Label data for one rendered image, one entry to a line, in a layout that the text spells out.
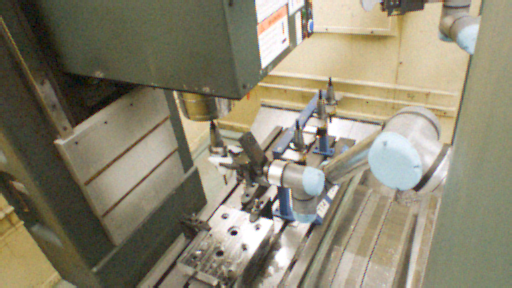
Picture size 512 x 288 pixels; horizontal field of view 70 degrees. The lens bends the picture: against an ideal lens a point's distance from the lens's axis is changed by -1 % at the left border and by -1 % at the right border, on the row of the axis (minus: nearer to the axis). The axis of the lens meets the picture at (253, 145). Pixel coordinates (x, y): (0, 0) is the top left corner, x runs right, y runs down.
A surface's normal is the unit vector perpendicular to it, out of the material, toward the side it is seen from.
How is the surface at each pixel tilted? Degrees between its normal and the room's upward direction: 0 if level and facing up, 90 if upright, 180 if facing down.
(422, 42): 88
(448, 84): 90
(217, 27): 90
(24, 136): 90
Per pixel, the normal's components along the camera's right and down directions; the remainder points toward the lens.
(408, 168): -0.69, 0.46
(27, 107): 0.87, 0.18
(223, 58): -0.48, 0.56
